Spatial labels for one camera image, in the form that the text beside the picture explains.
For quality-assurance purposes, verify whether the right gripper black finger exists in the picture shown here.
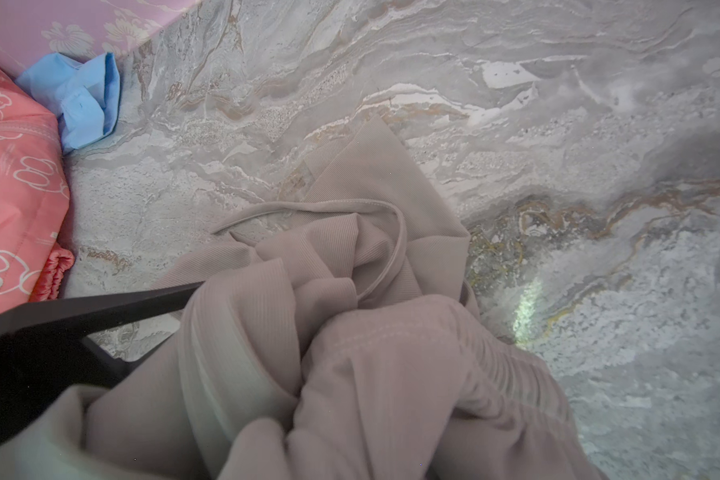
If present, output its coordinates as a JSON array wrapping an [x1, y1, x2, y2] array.
[[0, 283, 199, 445]]

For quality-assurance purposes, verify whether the grey cloth garment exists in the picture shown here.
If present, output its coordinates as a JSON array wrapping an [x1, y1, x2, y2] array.
[[0, 118, 601, 479]]

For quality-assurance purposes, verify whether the pink patterned cloth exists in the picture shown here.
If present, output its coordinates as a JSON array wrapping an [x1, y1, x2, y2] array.
[[0, 70, 74, 313]]

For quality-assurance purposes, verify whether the light blue cloth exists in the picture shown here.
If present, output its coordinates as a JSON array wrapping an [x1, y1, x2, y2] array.
[[16, 52, 121, 154]]

